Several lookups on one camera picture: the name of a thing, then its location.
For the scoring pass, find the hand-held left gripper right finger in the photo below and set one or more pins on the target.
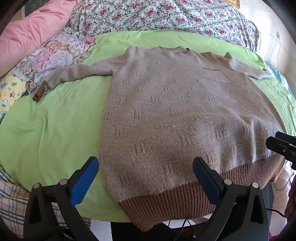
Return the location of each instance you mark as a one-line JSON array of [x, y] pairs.
[[205, 178]]

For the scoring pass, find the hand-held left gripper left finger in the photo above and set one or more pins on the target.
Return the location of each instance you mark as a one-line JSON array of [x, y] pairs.
[[84, 178]]

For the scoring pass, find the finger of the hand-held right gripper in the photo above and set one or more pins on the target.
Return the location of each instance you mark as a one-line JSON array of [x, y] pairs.
[[286, 136], [281, 147]]

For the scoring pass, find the beige knit sweater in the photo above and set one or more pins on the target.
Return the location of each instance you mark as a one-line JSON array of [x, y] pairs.
[[173, 104]]

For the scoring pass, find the green bed sheet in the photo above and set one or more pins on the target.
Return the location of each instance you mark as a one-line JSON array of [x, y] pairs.
[[57, 127]]

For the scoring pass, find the light blue cloth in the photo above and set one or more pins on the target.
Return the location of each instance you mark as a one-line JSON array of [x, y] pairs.
[[278, 76]]

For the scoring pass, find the plaid cloth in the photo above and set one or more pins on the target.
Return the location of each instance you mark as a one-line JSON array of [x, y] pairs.
[[11, 199]]

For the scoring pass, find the yellow cartoon print cloth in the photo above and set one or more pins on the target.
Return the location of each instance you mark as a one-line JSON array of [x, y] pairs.
[[9, 92]]

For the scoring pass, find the pastel floral cloth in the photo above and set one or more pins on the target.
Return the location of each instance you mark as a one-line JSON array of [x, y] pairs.
[[57, 53]]

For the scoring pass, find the gold framed landscape painting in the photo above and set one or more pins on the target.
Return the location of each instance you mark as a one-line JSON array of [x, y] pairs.
[[234, 3]]

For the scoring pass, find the pink quilt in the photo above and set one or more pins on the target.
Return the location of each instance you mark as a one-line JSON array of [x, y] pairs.
[[30, 34]]

